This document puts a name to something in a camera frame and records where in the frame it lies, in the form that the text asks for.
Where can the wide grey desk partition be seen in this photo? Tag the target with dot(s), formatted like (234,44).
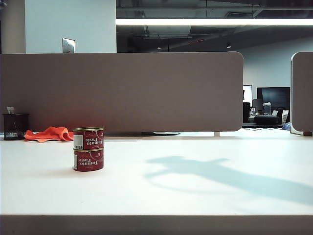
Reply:
(122,93)

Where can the white background monitor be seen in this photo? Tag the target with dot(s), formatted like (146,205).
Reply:
(248,93)

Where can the brown partition bracket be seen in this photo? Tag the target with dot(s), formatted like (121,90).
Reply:
(307,133)

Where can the blue background item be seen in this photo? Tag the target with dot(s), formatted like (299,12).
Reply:
(287,126)

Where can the black office chair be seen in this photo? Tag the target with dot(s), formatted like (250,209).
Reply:
(246,112)

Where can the dark background screen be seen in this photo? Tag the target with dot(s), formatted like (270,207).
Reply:
(276,96)

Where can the narrow grey desk partition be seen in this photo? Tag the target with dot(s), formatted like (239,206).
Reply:
(303,93)

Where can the red tomato paste can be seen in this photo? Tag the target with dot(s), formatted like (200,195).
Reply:
(90,160)
(91,139)

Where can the black round ottoman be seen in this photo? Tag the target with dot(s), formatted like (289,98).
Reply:
(266,120)

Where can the orange cloth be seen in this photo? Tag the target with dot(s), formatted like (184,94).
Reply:
(52,133)

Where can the white item in pen holder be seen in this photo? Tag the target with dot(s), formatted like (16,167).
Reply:
(10,110)

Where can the black mesh pen holder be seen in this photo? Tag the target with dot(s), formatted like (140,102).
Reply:
(15,127)

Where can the metal wall plate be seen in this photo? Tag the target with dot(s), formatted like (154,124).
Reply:
(68,45)

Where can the white ceiling light strip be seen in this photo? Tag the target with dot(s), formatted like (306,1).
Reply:
(212,22)

